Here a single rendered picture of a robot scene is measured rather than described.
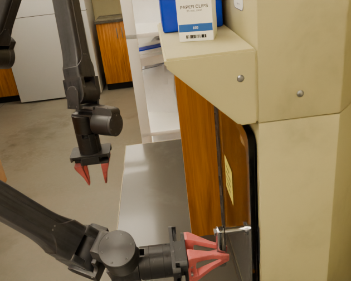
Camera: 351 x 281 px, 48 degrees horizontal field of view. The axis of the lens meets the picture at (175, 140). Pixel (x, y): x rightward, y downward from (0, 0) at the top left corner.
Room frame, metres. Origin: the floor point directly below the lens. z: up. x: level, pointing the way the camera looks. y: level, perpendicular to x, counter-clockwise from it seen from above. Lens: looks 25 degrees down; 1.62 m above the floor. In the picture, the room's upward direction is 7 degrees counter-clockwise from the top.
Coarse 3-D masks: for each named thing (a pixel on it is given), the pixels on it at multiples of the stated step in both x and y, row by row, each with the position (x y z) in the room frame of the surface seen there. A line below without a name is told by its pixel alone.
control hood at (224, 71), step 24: (168, 48) 0.54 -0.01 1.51; (192, 48) 0.52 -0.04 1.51; (216, 48) 0.50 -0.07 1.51; (240, 48) 0.49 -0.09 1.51; (192, 72) 0.47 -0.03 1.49; (216, 72) 0.47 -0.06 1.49; (240, 72) 0.48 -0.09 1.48; (216, 96) 0.47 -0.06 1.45; (240, 96) 0.48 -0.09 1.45; (240, 120) 0.48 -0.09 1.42
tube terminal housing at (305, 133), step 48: (288, 0) 0.48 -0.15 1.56; (336, 0) 0.48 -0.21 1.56; (288, 48) 0.48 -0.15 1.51; (336, 48) 0.48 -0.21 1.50; (288, 96) 0.48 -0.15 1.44; (336, 96) 0.48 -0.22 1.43; (288, 144) 0.48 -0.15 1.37; (336, 144) 0.48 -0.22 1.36; (288, 192) 0.48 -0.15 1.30; (336, 192) 0.48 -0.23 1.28; (288, 240) 0.48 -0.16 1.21; (336, 240) 0.50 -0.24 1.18
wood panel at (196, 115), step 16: (176, 80) 0.84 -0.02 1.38; (192, 96) 0.84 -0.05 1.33; (192, 112) 0.84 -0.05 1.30; (208, 112) 0.85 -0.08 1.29; (192, 128) 0.84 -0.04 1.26; (208, 128) 0.85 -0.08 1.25; (192, 144) 0.84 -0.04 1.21; (208, 144) 0.85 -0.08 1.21; (192, 160) 0.84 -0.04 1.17; (208, 160) 0.85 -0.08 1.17; (192, 176) 0.84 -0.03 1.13; (208, 176) 0.85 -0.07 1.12; (192, 192) 0.84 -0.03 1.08; (208, 192) 0.85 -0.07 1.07; (192, 208) 0.84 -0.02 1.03; (208, 208) 0.84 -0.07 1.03; (192, 224) 0.84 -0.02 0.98; (208, 224) 0.84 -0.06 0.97
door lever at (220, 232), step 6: (216, 228) 0.53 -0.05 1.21; (222, 228) 0.53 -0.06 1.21; (228, 228) 0.53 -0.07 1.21; (234, 228) 0.52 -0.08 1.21; (240, 228) 0.52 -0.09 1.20; (216, 234) 0.52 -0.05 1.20; (222, 234) 0.52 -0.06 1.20; (246, 234) 0.52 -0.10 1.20; (216, 240) 0.53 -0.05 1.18; (222, 240) 0.52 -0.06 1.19; (216, 246) 0.53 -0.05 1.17; (222, 246) 0.52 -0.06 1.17; (222, 252) 0.53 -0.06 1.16; (222, 264) 0.53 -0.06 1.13
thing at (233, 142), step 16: (224, 128) 0.69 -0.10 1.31; (240, 128) 0.54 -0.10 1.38; (224, 144) 0.70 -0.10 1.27; (240, 144) 0.54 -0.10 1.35; (224, 160) 0.72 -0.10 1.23; (240, 160) 0.54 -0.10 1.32; (224, 176) 0.73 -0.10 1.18; (240, 176) 0.55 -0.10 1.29; (224, 192) 0.74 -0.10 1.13; (240, 192) 0.56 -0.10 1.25; (224, 208) 0.76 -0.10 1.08; (240, 208) 0.56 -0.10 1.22; (240, 224) 0.57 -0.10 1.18; (240, 240) 0.58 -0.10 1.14; (240, 256) 0.58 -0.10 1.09; (256, 256) 0.48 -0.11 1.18; (240, 272) 0.59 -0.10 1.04; (256, 272) 0.48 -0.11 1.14
